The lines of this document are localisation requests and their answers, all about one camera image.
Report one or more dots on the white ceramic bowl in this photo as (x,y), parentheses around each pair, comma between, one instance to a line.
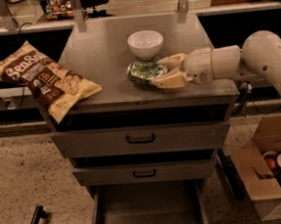
(145,44)

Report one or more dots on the snack rack in background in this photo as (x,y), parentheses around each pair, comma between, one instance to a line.
(58,9)

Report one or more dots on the grey metal drawer cabinet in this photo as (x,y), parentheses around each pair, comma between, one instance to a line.
(98,50)

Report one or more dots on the middle grey drawer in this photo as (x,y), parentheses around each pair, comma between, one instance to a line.
(146,172)

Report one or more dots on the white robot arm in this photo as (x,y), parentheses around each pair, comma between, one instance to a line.
(259,56)

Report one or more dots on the red apple in box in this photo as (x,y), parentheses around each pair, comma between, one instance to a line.
(271,163)

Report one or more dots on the top grey drawer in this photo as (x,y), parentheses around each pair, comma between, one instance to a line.
(141,140)

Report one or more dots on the sea salt chips bag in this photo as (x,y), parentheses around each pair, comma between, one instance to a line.
(53,86)

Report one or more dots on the cardboard box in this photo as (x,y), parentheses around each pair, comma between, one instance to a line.
(263,189)

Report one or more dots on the green soda can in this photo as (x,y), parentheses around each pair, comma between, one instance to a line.
(144,73)

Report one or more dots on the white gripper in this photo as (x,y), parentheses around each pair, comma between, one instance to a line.
(198,65)

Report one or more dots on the bottom grey open drawer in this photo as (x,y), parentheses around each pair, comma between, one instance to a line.
(169,202)

